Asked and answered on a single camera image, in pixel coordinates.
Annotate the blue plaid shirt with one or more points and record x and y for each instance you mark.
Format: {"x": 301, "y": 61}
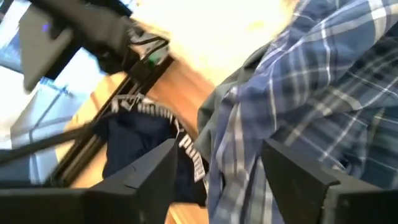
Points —
{"x": 311, "y": 77}

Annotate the white garment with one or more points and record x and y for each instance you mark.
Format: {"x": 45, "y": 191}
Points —
{"x": 217, "y": 31}

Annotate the grey-green garment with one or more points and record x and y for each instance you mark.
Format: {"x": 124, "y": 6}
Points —
{"x": 211, "y": 118}

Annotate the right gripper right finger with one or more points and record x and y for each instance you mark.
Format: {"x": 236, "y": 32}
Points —
{"x": 298, "y": 193}

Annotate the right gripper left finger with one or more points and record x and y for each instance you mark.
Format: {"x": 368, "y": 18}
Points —
{"x": 140, "y": 186}

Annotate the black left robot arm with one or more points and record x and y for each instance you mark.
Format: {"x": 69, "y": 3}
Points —
{"x": 93, "y": 25}

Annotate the black Puma underwear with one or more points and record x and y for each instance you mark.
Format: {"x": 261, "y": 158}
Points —
{"x": 133, "y": 140}

